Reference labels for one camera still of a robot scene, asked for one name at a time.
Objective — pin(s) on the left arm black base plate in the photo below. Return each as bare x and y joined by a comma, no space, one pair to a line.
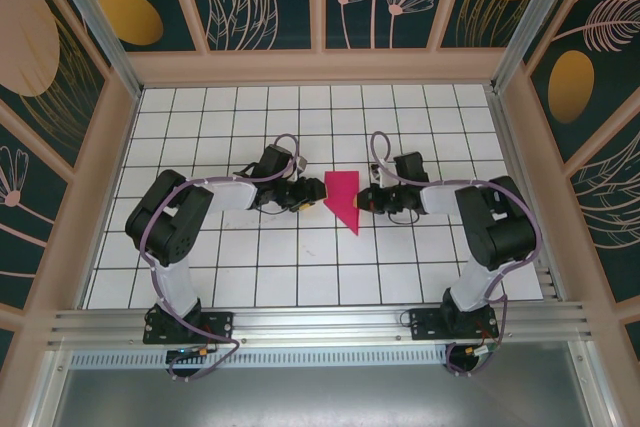
220,327

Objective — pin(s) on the yellow power connector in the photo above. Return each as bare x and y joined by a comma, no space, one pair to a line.
204,350
471,349

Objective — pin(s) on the aluminium side rail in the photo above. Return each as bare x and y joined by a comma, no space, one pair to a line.
520,147

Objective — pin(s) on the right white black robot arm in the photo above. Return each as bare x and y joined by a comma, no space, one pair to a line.
470,287

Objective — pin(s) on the pink paper sheet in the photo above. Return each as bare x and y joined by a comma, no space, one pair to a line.
342,197

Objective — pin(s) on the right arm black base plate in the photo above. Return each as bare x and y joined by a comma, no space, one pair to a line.
425,324

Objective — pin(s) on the aluminium frame post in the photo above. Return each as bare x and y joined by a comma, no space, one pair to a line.
90,12
535,12

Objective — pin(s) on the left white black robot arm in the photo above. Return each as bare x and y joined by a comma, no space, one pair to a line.
175,287

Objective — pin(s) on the long aluminium mounting rail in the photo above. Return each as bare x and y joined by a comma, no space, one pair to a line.
320,322

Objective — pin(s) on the grey metal sheet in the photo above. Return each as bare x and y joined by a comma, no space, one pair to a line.
320,397

